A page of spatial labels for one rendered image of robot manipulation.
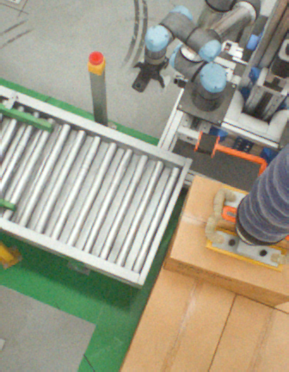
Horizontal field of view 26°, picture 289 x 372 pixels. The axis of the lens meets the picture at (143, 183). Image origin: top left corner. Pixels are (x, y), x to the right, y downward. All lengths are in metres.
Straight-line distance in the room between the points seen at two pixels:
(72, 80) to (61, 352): 1.68
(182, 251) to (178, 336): 0.54
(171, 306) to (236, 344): 0.37
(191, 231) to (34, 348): 1.34
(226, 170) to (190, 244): 0.97
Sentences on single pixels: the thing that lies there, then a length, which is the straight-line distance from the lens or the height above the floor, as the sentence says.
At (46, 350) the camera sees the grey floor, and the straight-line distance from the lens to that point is 3.71.
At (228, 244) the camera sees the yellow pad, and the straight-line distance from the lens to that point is 2.68.
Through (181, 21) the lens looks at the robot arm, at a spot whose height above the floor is 1.82.
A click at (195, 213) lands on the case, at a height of 0.94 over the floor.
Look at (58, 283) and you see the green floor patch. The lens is 3.72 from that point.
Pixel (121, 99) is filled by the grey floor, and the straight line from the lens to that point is 3.99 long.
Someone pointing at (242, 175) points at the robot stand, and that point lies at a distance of 3.68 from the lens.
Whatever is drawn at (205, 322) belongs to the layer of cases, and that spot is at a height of 0.54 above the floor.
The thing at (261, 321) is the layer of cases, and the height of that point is 0.54.
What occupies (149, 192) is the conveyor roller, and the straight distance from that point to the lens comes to 3.24.
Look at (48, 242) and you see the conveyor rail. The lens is 3.15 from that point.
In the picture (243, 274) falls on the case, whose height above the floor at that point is 0.94.
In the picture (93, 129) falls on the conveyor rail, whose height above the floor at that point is 0.59.
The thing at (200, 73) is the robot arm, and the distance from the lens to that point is 2.69.
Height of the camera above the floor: 3.69
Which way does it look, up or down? 75 degrees down
